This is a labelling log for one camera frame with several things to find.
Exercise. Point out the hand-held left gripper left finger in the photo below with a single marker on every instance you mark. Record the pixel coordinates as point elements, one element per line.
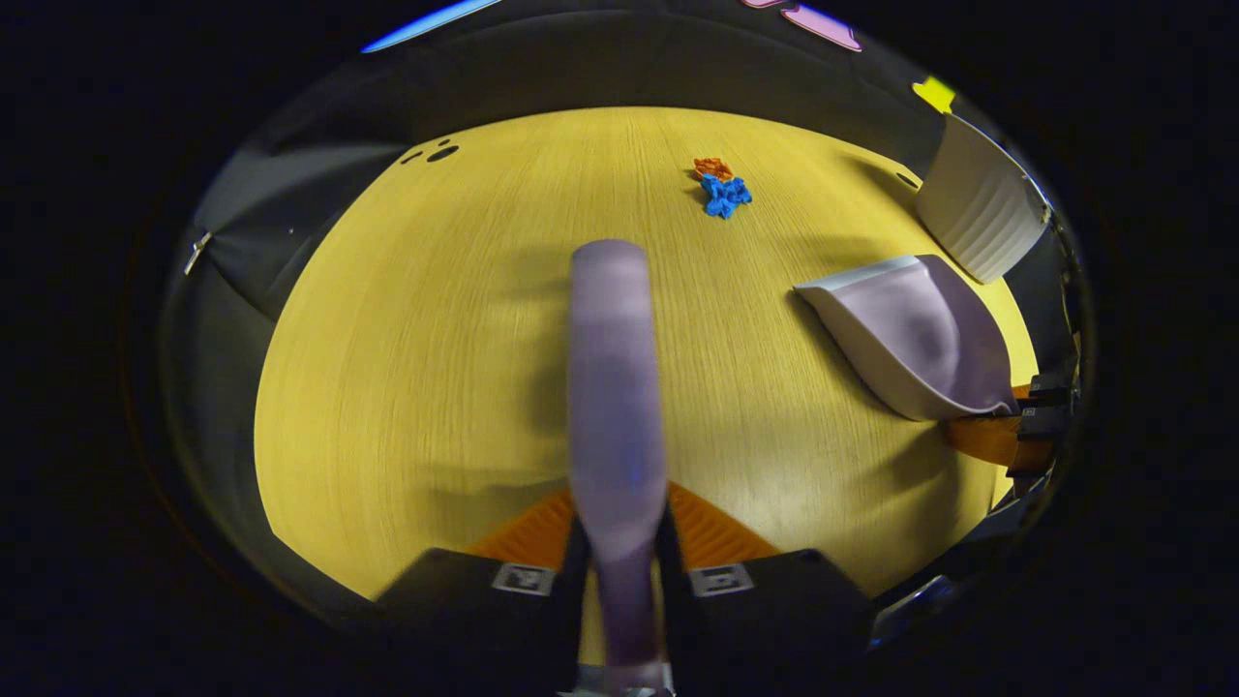
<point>465,620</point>

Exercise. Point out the blue paper ball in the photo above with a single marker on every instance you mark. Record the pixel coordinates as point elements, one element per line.
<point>724,196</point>

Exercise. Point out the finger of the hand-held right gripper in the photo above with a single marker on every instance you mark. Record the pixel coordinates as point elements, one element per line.
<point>1053,387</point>
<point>997,440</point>

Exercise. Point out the orange paper ball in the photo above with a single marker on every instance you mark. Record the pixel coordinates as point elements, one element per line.
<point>712,168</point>

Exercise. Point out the pale pink dustpan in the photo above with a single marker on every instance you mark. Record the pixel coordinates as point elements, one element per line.
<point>920,339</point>

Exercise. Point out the metal cloth clip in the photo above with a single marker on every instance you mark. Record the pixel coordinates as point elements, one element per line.
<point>198,252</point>

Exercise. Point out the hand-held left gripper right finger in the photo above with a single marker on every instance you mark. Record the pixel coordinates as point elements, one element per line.
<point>774,610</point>

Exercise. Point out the black backdrop cloth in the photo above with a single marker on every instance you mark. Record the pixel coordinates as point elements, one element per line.
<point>319,184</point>

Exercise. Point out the grey ribbed garbage bin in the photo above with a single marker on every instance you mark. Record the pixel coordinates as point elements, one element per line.
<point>982,208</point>

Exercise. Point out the small pale pink broom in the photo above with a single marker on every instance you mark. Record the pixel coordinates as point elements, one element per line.
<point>615,407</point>

